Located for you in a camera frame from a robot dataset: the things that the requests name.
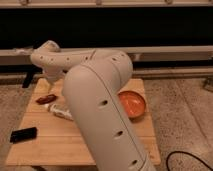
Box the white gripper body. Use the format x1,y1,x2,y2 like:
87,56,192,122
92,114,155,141
44,67,63,84

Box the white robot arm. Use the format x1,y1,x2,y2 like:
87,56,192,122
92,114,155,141
30,40,156,171

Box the orange ceramic bowl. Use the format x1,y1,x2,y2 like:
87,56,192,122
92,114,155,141
118,91,146,119

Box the white plastic bottle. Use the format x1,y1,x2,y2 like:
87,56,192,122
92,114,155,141
44,103,73,120

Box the black phone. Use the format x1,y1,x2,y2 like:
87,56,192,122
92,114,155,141
10,127,37,143

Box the light wooden table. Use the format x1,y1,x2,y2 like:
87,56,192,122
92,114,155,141
6,78,161,166

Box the black cable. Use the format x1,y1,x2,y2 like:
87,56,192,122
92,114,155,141
165,150,213,171

